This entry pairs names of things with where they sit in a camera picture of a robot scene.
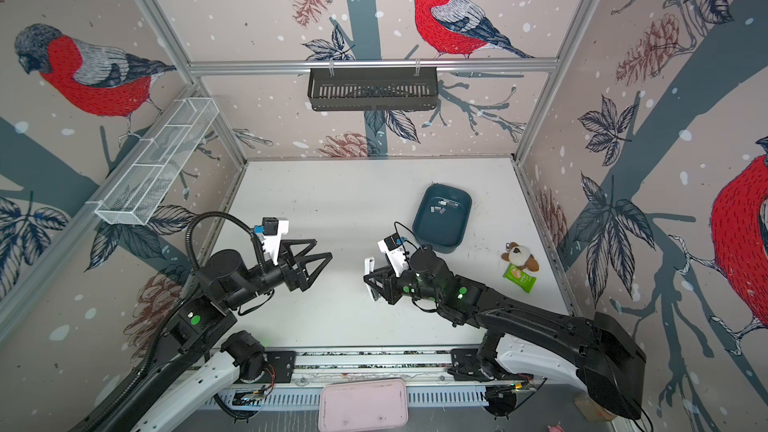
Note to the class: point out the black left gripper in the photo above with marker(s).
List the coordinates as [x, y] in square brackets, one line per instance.
[298, 278]

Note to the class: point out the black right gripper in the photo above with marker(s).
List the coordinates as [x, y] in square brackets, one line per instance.
[390, 283]

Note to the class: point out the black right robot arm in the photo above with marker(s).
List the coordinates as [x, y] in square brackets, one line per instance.
[594, 354]

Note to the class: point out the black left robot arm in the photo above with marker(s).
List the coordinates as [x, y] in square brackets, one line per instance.
[200, 325]

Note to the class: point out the teal plastic tray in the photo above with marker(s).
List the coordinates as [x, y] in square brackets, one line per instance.
[443, 232]

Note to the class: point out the pink plastic box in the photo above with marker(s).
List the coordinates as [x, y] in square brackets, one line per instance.
[364, 406]

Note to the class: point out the green snack packet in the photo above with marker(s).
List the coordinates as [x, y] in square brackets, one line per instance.
[520, 277]

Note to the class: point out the brown plush dog toy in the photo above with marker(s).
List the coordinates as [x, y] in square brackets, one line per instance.
[521, 257]

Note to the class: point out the amber glass jar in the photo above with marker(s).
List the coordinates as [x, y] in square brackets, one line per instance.
[591, 410]

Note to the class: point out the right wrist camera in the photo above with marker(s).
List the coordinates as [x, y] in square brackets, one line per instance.
[393, 248]

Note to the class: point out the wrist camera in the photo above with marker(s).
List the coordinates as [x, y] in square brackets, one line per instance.
[393, 248]
[269, 235]

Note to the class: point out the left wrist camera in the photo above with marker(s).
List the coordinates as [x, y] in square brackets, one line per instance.
[269, 235]

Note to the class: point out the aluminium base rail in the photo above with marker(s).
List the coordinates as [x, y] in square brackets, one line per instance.
[303, 373]

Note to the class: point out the white mesh wall shelf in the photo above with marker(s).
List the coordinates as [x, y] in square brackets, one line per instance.
[140, 190]

